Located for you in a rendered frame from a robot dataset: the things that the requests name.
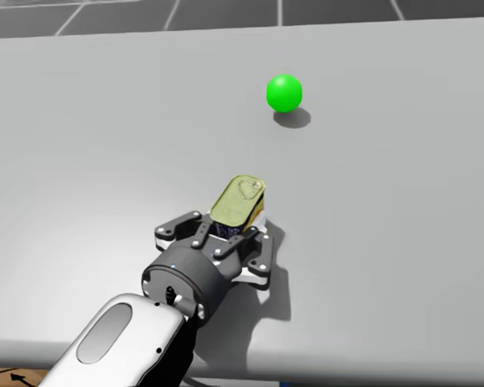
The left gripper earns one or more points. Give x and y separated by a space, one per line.
193 270

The green and blue rectangular can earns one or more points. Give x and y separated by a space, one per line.
236 201

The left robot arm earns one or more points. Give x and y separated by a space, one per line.
121 342

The green ball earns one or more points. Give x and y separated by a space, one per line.
284 92

